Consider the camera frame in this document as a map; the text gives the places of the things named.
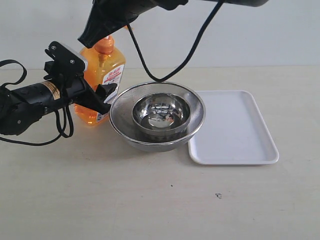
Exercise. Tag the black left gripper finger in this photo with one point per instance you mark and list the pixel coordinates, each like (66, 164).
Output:
(92, 101)
(104, 90)

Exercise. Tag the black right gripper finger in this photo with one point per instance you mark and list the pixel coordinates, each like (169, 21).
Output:
(100, 25)

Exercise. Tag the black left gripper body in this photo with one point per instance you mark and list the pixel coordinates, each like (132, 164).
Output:
(73, 87)

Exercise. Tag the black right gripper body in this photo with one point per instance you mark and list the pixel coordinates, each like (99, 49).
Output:
(121, 10)

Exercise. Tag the orange pump soap bottle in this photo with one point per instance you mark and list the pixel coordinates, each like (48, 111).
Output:
(105, 65)

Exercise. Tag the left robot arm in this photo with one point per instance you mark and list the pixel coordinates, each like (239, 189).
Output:
(20, 108)

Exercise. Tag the large steel mesh colander bowl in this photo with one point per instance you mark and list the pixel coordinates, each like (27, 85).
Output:
(120, 116)

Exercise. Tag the small stainless steel bowl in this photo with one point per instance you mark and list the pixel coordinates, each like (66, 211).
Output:
(161, 114)

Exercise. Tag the white plastic tray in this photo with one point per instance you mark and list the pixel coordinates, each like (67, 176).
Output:
(233, 133)

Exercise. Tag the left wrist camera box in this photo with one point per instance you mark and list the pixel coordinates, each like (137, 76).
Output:
(65, 61)

